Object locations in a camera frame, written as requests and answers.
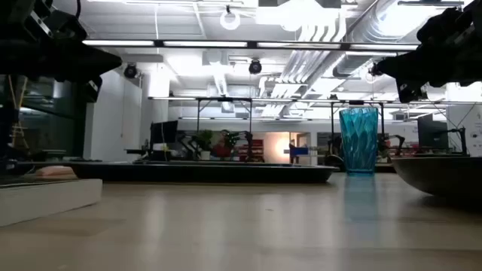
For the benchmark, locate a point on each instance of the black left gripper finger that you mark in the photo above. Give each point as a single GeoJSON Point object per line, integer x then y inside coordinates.
{"type": "Point", "coordinates": [105, 64]}
{"type": "Point", "coordinates": [94, 88]}

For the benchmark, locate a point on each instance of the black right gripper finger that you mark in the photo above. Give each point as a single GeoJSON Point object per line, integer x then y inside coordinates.
{"type": "Point", "coordinates": [408, 92]}
{"type": "Point", "coordinates": [406, 67]}

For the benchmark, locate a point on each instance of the teal faceted plastic cup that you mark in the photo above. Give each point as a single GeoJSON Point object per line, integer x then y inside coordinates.
{"type": "Point", "coordinates": [357, 143]}

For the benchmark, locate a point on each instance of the dark round plate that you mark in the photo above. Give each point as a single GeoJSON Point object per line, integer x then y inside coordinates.
{"type": "Point", "coordinates": [444, 177]}

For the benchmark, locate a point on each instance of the black serving tray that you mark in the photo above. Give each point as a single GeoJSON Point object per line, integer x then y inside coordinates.
{"type": "Point", "coordinates": [188, 173]}

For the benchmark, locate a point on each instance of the black computer monitor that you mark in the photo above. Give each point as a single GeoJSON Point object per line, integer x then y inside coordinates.
{"type": "Point", "coordinates": [163, 132]}
{"type": "Point", "coordinates": [433, 133]}

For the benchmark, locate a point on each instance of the white panel with drawings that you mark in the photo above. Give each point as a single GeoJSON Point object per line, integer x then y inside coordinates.
{"type": "Point", "coordinates": [470, 128]}

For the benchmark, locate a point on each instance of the white base block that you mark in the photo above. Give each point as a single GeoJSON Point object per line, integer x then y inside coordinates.
{"type": "Point", "coordinates": [45, 199]}

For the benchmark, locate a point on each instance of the green potted plant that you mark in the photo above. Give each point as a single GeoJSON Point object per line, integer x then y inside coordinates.
{"type": "Point", "coordinates": [205, 140]}

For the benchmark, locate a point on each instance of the blue box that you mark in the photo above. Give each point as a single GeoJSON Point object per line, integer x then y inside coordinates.
{"type": "Point", "coordinates": [299, 151]}

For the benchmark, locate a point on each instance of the black overhead bar with lights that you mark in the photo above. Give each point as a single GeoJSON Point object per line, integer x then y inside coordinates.
{"type": "Point", "coordinates": [252, 44]}

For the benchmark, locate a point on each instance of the red shelf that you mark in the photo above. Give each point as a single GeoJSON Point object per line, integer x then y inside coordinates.
{"type": "Point", "coordinates": [258, 148]}

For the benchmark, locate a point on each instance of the black hanging camera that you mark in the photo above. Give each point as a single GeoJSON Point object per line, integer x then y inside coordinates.
{"type": "Point", "coordinates": [130, 70]}
{"type": "Point", "coordinates": [255, 66]}

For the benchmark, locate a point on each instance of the black camera on boom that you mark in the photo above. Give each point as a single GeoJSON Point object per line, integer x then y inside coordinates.
{"type": "Point", "coordinates": [373, 71]}

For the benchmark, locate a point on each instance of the black table edge rail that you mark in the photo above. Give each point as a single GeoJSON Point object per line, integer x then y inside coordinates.
{"type": "Point", "coordinates": [384, 168]}

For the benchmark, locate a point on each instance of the black background rig frame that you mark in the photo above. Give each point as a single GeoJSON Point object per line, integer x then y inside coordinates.
{"type": "Point", "coordinates": [332, 120]}
{"type": "Point", "coordinates": [251, 113]}

